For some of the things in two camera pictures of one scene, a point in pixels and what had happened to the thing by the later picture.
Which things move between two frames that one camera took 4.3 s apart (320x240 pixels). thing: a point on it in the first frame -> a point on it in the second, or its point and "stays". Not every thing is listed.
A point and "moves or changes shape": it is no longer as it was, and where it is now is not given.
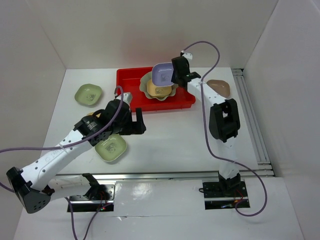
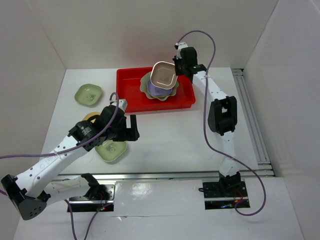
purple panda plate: (162, 74) -> (155, 91)
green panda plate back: (88, 94) stays
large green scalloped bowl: (148, 76) stays
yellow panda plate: (91, 113) stays
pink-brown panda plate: (220, 86) moves or changes shape
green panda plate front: (112, 148) stays
